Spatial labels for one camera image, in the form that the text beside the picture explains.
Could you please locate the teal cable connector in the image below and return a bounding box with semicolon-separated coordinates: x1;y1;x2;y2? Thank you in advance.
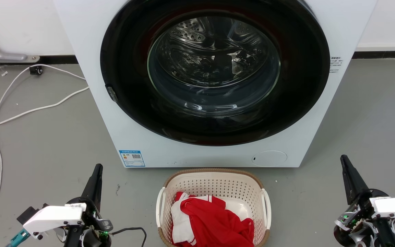
5;229;31;247

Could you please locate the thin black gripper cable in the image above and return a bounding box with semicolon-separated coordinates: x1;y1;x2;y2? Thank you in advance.
111;227;147;247

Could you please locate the white hose cable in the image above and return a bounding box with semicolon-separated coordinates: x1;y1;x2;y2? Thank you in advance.
0;86;90;132

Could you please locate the black round washer door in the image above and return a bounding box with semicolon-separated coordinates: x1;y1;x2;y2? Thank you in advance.
100;0;331;146

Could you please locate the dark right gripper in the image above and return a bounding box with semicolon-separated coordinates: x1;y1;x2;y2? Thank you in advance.
333;154;390;247

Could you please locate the white front-load washing machine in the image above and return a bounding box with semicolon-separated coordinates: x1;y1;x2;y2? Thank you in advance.
53;0;379;168

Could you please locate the round white filter cover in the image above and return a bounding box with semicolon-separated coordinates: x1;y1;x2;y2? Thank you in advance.
251;150;288;168

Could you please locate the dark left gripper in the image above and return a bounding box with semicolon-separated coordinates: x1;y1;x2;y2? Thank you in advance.
64;164;113;247

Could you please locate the grey wall pipe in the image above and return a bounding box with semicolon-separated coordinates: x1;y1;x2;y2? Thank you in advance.
0;26;40;64

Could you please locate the red and white garment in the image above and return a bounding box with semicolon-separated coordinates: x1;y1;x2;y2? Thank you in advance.
170;191;255;247

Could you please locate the cream perforated laundry basket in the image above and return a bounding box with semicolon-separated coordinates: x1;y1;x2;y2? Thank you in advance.
156;168;272;247

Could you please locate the blue energy label sticker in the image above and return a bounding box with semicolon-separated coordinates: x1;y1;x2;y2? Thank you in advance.
119;150;146;168

